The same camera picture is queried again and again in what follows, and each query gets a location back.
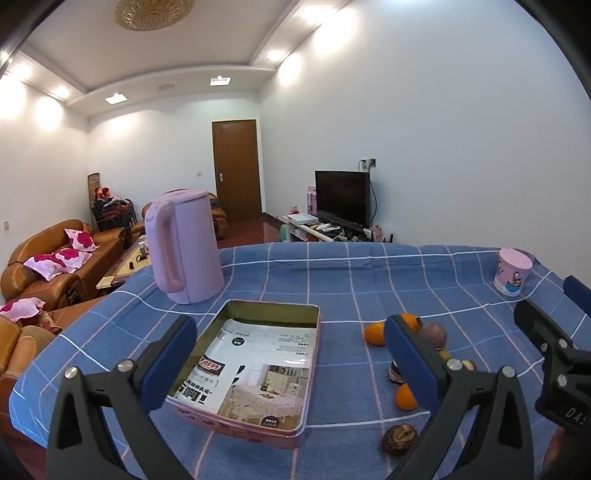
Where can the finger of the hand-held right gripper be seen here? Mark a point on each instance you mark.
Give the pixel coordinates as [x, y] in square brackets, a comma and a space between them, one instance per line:
[577, 293]
[540, 323]

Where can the long brown leather sofa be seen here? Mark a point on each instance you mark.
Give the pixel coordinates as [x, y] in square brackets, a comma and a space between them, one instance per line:
[32, 244]

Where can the pink floral cushion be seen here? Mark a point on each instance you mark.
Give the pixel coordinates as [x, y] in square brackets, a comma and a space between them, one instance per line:
[21, 308]
[79, 240]
[71, 257]
[46, 266]

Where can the pink cartoon cup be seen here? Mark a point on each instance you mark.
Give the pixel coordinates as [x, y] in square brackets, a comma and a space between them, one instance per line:
[512, 272]

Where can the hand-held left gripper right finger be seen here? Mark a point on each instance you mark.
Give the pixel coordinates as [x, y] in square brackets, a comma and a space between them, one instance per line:
[411, 364]

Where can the rolled bamboo mat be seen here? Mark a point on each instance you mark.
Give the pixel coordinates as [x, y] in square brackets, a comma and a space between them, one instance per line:
[93, 184]

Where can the square ceiling light panel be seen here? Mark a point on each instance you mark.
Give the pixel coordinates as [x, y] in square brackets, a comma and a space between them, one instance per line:
[220, 80]
[115, 98]

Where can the white television stand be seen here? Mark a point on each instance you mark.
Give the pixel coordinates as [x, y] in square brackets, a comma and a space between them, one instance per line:
[307, 232]

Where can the black flat television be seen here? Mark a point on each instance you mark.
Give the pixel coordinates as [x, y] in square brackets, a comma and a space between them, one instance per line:
[342, 196]

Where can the purple passion fruit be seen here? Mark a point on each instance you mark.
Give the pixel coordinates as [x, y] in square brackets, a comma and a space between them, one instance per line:
[435, 335]

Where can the pink box beside television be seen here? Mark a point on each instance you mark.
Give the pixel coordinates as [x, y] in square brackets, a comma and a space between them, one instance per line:
[311, 199]

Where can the round gold ceiling lamp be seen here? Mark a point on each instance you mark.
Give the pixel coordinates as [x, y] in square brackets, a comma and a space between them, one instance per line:
[152, 14]

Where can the beige-topped dark round piece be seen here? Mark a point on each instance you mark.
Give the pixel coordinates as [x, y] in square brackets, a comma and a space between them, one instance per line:
[395, 373]

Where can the white flat device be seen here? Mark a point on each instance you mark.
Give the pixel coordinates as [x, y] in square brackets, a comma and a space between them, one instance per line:
[300, 218]

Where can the stack of dark chairs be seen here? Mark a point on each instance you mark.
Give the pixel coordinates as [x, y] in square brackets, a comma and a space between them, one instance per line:
[113, 213]

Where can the pink rectangular tin box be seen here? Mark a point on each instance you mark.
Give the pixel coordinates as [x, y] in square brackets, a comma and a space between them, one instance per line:
[277, 436]

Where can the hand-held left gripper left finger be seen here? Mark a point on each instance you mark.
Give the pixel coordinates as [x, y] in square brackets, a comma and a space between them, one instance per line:
[168, 362]

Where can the wall power socket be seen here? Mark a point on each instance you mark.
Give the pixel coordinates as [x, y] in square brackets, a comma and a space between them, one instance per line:
[368, 162]

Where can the green bin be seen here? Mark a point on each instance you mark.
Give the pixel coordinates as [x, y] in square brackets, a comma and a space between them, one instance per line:
[284, 233]

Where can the blue checked tablecloth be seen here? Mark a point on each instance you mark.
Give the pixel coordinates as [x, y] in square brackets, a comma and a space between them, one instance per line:
[323, 277]

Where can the person's right hand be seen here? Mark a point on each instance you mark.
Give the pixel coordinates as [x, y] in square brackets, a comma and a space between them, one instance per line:
[554, 450]

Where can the pink electric kettle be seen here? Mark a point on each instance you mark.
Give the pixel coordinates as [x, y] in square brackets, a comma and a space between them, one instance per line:
[189, 244]

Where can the printed paper leaflet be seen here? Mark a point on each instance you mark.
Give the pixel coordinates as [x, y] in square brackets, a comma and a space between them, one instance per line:
[258, 369]

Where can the brown leather armchair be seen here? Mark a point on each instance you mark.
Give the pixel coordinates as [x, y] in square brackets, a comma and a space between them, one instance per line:
[23, 350]

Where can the brown water chestnut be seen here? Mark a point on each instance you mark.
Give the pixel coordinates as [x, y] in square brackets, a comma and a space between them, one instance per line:
[399, 438]

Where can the brown wooden door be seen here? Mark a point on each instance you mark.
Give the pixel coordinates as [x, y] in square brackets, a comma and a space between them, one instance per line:
[236, 170]

